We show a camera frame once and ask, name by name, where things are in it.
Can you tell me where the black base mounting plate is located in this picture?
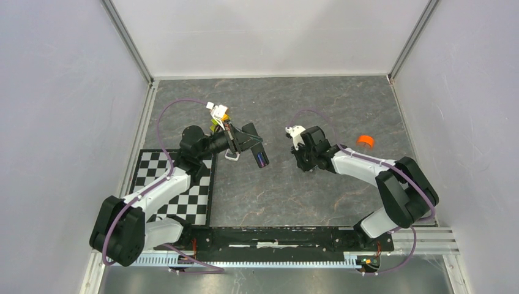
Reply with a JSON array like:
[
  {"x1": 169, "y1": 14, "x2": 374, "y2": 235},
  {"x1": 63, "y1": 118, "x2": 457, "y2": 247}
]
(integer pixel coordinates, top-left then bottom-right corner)
[{"x1": 173, "y1": 226, "x2": 395, "y2": 262}]

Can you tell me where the orange tape roll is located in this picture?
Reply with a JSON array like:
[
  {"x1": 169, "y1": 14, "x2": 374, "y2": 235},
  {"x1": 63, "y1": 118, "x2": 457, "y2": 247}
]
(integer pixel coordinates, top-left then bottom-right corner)
[{"x1": 356, "y1": 135, "x2": 375, "y2": 149}]

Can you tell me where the green yellow block stack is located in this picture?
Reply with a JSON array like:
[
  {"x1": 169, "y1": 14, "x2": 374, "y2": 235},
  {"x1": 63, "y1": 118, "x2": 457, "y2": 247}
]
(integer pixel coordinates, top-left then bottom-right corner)
[{"x1": 210, "y1": 115, "x2": 230, "y2": 133}]

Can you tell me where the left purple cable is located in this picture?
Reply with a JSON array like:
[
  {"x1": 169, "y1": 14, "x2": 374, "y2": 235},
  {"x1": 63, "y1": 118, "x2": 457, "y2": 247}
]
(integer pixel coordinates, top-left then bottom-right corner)
[{"x1": 101, "y1": 98, "x2": 209, "y2": 266}]

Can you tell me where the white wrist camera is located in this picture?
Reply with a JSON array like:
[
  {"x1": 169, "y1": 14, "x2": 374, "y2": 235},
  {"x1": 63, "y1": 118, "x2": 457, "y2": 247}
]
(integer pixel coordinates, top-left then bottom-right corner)
[
  {"x1": 206, "y1": 102, "x2": 228, "y2": 120},
  {"x1": 285, "y1": 125, "x2": 306, "y2": 151}
]

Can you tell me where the purple battery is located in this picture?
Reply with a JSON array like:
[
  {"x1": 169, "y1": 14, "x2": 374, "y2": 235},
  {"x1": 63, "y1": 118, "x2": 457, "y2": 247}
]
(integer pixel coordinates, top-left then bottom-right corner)
[{"x1": 257, "y1": 152, "x2": 268, "y2": 168}]

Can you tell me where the black white checkerboard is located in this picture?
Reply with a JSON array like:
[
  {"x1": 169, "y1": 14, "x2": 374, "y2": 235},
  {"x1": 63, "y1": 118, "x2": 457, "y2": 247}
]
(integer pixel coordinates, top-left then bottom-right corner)
[{"x1": 132, "y1": 149, "x2": 217, "y2": 227}]

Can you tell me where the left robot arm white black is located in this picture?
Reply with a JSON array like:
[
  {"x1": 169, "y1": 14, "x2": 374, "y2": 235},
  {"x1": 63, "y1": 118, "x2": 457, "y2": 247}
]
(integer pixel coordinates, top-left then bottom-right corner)
[{"x1": 89, "y1": 121, "x2": 269, "y2": 266}]

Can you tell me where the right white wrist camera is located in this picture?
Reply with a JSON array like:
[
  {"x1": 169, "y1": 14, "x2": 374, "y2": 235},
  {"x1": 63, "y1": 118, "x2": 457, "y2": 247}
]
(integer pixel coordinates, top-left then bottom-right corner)
[{"x1": 285, "y1": 125, "x2": 306, "y2": 151}]

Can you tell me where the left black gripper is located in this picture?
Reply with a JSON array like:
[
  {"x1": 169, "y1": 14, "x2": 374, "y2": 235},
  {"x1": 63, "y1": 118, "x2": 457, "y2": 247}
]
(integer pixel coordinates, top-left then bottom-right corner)
[{"x1": 197, "y1": 119, "x2": 263, "y2": 160}]

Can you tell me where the white remote control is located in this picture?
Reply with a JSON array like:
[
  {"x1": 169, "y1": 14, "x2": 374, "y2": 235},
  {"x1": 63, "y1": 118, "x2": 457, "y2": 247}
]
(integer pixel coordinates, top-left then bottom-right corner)
[{"x1": 225, "y1": 149, "x2": 240, "y2": 162}]

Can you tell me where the aluminium slotted cable duct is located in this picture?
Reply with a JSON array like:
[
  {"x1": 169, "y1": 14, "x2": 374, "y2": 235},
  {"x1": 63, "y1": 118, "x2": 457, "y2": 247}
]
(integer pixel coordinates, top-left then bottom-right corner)
[{"x1": 106, "y1": 253, "x2": 366, "y2": 269}]

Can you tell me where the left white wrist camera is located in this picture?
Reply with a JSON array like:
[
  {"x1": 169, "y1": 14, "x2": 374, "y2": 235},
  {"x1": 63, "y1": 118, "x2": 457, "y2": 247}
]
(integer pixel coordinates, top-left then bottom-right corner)
[{"x1": 206, "y1": 102, "x2": 228, "y2": 120}]

